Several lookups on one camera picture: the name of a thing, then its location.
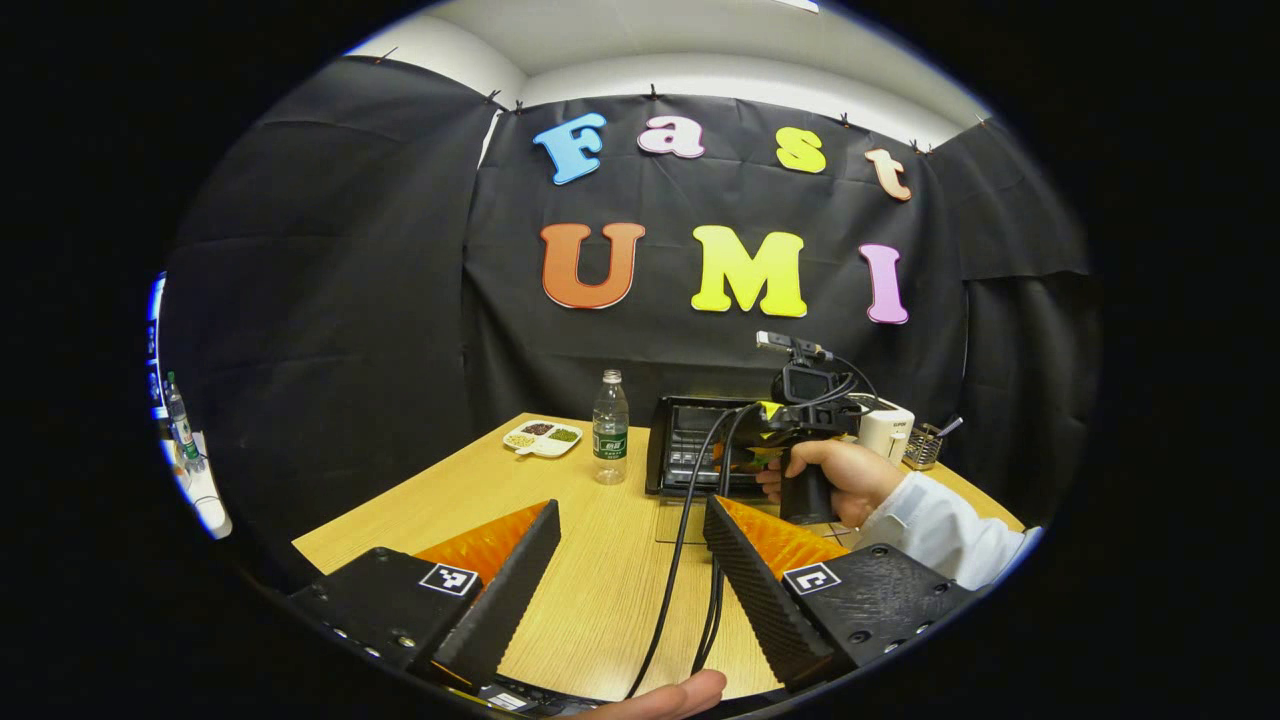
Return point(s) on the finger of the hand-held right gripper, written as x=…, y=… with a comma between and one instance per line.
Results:
x=750, y=458

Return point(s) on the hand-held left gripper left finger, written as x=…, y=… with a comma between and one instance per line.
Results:
x=505, y=610

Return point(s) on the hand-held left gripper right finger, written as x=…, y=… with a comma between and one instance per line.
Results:
x=765, y=600

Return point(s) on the black electric oven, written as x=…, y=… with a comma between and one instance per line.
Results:
x=690, y=450

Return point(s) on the white toaster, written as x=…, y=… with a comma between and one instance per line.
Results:
x=890, y=430

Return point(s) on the clear plastic water bottle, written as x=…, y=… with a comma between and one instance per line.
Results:
x=611, y=445

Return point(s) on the metal utensil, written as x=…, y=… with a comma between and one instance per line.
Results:
x=950, y=426

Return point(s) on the black backdrop cloth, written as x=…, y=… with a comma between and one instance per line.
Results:
x=650, y=340

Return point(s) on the white compartment dish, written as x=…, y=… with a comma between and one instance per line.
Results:
x=540, y=440

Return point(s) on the white side table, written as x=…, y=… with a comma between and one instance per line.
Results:
x=205, y=500

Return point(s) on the green capped bottle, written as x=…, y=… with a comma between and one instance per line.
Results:
x=180, y=430

